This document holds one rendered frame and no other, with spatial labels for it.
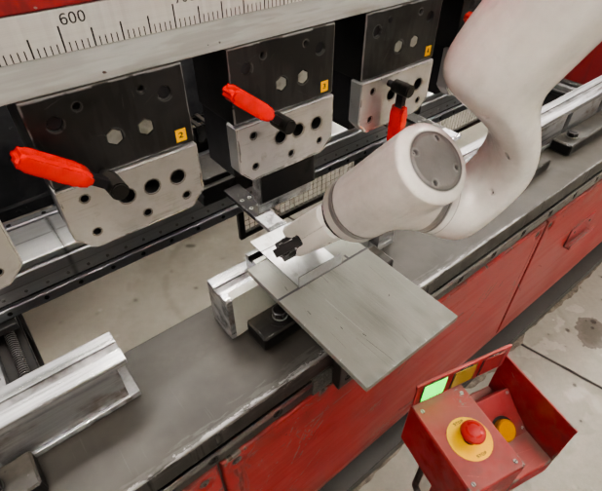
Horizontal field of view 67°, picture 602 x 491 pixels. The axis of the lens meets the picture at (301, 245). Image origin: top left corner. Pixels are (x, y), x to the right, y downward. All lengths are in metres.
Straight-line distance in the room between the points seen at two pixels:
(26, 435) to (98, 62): 0.48
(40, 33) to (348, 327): 0.47
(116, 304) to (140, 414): 1.41
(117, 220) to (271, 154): 0.20
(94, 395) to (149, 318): 1.33
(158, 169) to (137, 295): 1.65
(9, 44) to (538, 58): 0.39
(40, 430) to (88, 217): 0.33
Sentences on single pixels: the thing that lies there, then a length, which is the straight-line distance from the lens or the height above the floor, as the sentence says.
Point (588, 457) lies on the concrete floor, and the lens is 1.88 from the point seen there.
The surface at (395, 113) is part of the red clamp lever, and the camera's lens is 0.69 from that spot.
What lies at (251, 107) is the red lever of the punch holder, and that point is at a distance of 0.50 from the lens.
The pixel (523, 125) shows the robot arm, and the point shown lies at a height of 1.33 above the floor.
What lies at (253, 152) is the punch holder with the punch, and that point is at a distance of 0.57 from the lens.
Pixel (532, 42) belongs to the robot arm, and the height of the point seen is 1.39.
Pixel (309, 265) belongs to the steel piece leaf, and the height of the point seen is 1.00.
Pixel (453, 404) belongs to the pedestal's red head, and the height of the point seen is 0.78.
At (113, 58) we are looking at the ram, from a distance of 0.47.
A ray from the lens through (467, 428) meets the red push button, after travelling 0.82.
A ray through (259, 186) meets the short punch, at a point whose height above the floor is 1.13.
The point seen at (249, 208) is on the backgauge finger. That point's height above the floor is 1.01.
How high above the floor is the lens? 1.50
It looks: 42 degrees down
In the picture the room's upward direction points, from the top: straight up
